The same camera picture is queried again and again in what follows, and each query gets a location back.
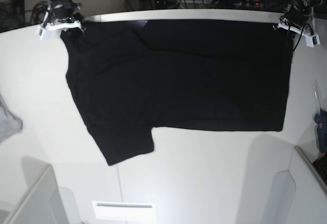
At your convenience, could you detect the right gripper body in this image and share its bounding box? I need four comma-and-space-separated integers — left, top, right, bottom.
47, 0, 84, 32

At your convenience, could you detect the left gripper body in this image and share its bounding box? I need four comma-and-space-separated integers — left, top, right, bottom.
273, 6, 313, 34

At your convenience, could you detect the black T-shirt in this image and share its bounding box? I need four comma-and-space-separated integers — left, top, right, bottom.
60, 20, 293, 165

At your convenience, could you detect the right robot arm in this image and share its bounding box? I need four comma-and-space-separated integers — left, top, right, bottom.
36, 0, 83, 38

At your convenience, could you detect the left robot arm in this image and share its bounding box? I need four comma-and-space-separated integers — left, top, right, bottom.
273, 0, 324, 35

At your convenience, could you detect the black power strip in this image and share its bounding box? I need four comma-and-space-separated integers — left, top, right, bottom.
211, 0, 260, 8

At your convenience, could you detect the blue glue gun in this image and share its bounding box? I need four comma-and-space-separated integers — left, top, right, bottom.
312, 81, 326, 156

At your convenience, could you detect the grey cloth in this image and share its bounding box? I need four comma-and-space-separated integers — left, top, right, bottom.
0, 96, 23, 142

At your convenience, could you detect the black keyboard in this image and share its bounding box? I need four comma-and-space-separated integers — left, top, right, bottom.
313, 155, 327, 184

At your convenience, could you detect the coiled black cable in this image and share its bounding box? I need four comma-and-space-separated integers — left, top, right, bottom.
25, 1, 52, 25

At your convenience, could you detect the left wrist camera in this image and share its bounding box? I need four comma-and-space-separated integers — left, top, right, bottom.
305, 34, 320, 48

